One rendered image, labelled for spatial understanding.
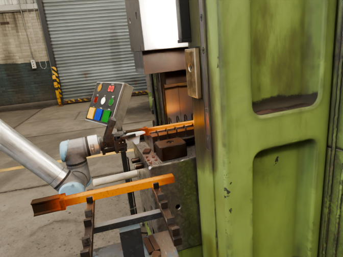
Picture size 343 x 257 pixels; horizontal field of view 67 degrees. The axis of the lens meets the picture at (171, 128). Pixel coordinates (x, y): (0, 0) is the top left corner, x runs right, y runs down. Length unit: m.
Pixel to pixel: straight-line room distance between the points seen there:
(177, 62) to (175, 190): 0.55
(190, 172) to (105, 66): 8.15
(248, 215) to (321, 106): 0.46
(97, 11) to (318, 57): 8.52
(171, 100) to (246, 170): 0.68
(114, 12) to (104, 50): 1.22
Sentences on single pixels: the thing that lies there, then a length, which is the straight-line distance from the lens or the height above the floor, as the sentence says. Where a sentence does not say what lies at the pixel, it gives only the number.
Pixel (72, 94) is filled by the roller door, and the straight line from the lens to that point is 9.31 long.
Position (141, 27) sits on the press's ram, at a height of 1.45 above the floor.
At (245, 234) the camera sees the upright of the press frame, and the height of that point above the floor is 0.69.
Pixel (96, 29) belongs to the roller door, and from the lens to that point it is 9.15.
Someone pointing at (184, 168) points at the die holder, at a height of 0.88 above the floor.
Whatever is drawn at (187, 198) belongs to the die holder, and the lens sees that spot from 1.17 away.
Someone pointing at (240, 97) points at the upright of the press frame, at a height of 1.20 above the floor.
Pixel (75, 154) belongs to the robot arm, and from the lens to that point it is 1.18.
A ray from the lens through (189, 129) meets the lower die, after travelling 1.22.
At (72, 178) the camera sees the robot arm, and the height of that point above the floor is 0.91.
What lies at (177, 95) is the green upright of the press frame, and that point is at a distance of 1.44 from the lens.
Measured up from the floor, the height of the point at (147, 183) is 0.95.
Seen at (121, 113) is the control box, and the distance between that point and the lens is 1.61.
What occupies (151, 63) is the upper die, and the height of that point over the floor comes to 1.31.
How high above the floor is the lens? 1.35
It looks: 16 degrees down
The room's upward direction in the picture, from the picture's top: 6 degrees counter-clockwise
